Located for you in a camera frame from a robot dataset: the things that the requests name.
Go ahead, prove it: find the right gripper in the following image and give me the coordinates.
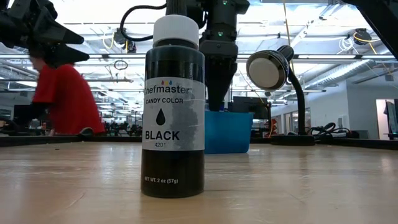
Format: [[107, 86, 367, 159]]
[[198, 38, 239, 112]]

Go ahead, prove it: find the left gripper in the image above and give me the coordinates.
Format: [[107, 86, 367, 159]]
[[0, 9, 90, 68]]

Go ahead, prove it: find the blue plastic bin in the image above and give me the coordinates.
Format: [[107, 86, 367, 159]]
[[204, 111, 254, 156]]

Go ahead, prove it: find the large black food colouring bottle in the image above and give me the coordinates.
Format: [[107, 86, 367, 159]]
[[140, 0, 206, 199]]

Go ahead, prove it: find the black monitor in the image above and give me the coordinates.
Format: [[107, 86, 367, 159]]
[[228, 95, 272, 138]]

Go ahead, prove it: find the black gooseneck desk lamp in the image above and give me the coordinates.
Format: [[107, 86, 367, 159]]
[[246, 45, 316, 147]]

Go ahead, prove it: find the person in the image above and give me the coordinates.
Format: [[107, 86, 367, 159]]
[[12, 55, 106, 137]]

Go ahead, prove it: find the small red background object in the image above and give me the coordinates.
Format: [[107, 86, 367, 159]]
[[264, 119, 277, 138]]

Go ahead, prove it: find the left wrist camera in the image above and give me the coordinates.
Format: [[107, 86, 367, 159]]
[[9, 0, 58, 21]]

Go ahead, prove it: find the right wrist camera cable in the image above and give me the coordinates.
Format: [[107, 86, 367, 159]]
[[119, 3, 169, 43]]

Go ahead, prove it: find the yellow hanging cable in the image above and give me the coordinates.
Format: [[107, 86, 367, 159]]
[[282, 0, 293, 47]]

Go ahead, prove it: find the black cable bundle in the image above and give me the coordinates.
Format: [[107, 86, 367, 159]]
[[306, 121, 361, 140]]

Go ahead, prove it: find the black aluminium table frame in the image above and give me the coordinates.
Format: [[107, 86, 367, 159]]
[[0, 134, 398, 151]]

